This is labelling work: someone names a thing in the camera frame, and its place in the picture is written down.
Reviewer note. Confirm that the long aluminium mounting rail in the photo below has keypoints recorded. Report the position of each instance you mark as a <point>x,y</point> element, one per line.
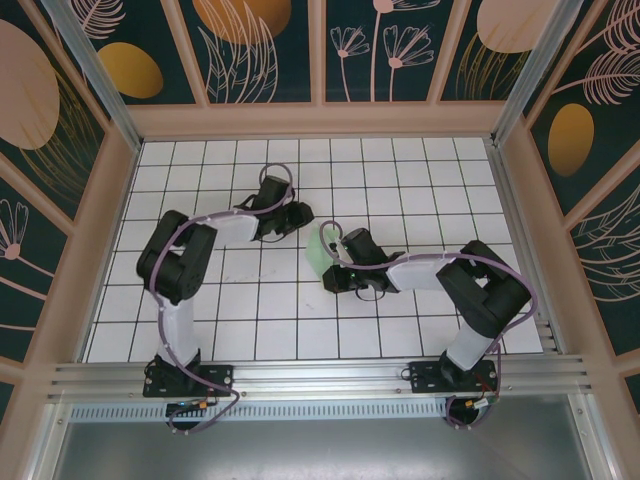
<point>320,375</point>

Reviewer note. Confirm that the aluminium side rail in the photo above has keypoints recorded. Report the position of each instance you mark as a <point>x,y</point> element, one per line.
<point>511,200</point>

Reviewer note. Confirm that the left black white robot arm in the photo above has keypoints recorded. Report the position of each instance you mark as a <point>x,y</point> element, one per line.
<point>180,330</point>

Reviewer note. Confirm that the aluminium frame post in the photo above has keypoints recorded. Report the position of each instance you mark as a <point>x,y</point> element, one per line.
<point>97,75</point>
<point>531,75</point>

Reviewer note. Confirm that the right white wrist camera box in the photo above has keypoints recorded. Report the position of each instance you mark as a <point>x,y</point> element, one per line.
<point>340,245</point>

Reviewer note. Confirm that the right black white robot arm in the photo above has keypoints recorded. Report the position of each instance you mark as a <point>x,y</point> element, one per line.
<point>485,290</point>

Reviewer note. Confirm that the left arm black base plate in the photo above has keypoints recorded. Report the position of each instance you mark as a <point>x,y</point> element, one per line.
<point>222,375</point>

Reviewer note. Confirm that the light green paper sheet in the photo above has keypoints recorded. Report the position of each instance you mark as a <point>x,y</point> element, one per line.
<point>315,250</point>

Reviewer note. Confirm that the grey metal sheet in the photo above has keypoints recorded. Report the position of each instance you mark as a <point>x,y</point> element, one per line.
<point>320,450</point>

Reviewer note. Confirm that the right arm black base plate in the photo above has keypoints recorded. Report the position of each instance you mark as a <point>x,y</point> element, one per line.
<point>425,377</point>

